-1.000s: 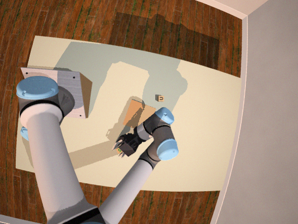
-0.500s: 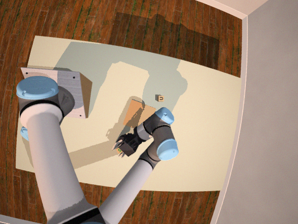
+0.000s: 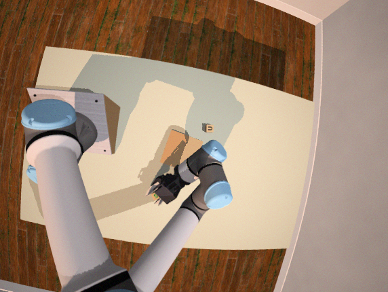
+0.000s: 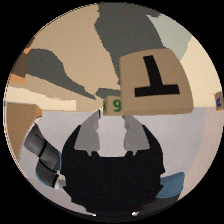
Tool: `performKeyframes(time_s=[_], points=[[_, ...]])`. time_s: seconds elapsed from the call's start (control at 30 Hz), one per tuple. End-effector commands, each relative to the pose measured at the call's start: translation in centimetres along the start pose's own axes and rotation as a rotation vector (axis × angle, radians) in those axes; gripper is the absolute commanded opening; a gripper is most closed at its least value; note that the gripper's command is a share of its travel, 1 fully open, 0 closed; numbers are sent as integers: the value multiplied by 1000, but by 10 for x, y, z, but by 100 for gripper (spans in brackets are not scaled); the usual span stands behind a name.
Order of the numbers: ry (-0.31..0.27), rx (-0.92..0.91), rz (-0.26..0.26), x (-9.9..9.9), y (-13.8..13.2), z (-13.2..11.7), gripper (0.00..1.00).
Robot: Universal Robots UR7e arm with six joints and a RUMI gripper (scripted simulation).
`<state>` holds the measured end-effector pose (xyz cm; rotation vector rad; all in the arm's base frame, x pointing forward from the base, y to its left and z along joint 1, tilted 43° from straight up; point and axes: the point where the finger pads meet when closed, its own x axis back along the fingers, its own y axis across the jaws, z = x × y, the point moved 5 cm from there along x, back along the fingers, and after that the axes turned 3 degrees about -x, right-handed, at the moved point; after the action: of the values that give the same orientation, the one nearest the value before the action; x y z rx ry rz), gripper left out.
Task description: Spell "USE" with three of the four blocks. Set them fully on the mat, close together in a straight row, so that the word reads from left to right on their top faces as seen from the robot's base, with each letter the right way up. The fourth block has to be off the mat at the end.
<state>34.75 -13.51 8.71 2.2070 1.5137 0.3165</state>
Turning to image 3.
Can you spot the orange flat mat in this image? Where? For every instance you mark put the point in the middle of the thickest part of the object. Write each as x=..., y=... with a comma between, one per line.
x=178, y=148

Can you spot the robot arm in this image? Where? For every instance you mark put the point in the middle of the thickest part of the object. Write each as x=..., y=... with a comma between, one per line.
x=82, y=259

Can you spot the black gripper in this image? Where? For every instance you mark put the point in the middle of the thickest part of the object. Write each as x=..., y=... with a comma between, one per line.
x=169, y=186

